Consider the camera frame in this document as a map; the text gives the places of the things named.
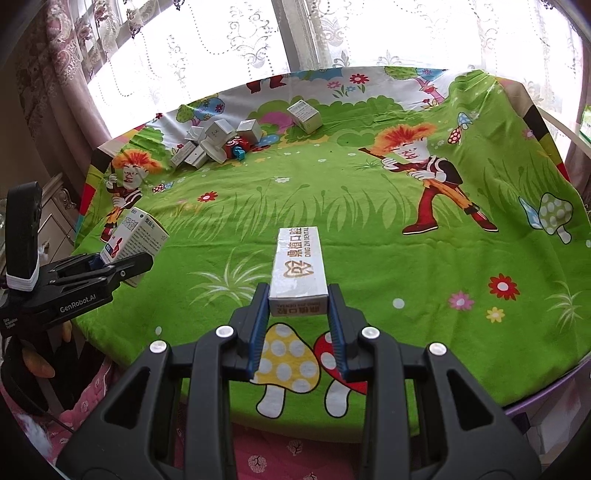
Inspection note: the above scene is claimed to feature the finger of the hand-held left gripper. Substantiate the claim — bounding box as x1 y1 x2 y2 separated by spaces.
88 252 154 288
47 255 105 274

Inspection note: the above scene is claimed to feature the white medicine box red mark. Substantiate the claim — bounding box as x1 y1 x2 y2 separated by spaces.
100 208 170 288

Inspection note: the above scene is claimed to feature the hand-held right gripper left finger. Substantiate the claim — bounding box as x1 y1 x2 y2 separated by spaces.
55 282 272 480

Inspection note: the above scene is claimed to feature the white box printed label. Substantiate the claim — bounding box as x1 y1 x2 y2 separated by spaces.
287 99 323 135

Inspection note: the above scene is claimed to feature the green cartoon printed bedsheet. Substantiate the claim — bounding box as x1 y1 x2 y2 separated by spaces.
74 67 591 428

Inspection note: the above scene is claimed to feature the red toy car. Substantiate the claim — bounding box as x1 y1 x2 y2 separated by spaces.
225 137 253 161

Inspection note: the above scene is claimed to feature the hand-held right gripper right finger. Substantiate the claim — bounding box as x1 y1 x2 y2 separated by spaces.
325 282 542 480

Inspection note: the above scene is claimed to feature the white lace curtain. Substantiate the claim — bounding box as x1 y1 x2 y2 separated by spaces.
88 0 583 139

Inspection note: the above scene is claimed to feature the person's left hand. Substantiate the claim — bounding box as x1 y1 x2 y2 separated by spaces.
21 346 55 378

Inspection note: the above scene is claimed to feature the long peach dental box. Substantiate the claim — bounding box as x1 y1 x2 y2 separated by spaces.
268 225 329 319

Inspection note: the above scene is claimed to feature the pink patterned curtain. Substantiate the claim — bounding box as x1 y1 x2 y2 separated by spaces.
14 0 162 185

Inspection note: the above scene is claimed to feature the grey white box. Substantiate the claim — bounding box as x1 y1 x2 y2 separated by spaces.
237 119 264 144

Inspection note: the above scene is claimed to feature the white ornate cabinet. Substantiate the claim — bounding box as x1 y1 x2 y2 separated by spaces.
38 173 88 245

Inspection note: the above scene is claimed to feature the white curved shelf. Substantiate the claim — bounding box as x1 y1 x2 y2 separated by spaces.
538 107 591 155

